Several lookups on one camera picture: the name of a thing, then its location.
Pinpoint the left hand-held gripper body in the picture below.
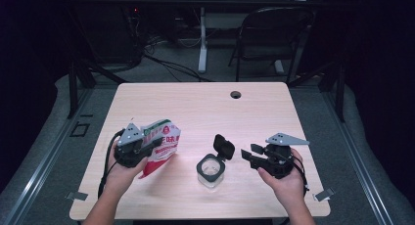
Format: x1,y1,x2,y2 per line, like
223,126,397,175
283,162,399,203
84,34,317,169
114,122,155,169

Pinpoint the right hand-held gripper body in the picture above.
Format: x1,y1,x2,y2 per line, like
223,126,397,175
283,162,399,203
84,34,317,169
260,132,310,180

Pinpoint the red and white seasoning packet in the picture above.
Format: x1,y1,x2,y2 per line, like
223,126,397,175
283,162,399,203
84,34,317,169
138,118,182,180

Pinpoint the glass jar with black lid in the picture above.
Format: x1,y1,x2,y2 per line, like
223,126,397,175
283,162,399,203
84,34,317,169
196,133,236,189

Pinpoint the person's left hand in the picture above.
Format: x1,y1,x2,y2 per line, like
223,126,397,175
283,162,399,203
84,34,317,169
104,143,150,195

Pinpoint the person's right hand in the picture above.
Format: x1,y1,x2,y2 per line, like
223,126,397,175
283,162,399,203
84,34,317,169
257,150,309,213

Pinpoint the grey metal table clip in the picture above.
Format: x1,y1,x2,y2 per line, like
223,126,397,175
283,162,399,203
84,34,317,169
312,187,336,203
65,191,89,202

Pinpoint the white desk foot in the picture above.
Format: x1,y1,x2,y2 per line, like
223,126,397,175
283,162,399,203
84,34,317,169
273,59,285,75

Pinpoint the white desk leg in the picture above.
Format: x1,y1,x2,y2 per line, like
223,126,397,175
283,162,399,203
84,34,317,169
198,7,208,73

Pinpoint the dark computer tower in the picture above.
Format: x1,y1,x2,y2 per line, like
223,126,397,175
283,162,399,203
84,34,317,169
118,6,145,65

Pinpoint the black folding chair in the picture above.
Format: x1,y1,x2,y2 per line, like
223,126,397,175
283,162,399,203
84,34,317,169
228,6,314,84

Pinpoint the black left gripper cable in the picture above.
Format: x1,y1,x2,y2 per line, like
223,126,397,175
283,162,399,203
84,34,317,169
97,128,126,200

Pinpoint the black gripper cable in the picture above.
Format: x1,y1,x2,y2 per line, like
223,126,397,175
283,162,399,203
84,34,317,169
292,156,310,197
97,128,126,200

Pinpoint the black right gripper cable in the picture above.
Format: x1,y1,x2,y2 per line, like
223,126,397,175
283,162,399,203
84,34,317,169
292,156,310,197

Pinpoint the bundle of floor cables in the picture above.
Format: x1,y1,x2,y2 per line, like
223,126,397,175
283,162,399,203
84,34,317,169
143,35,213,82

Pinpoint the grey metal floor rail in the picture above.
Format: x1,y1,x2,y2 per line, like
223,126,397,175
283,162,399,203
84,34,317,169
6,87,91,225
322,91,394,225

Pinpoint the black metal frame stand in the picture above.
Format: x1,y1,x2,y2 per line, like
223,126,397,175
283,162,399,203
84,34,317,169
287,62,346,123
67,60,128,119

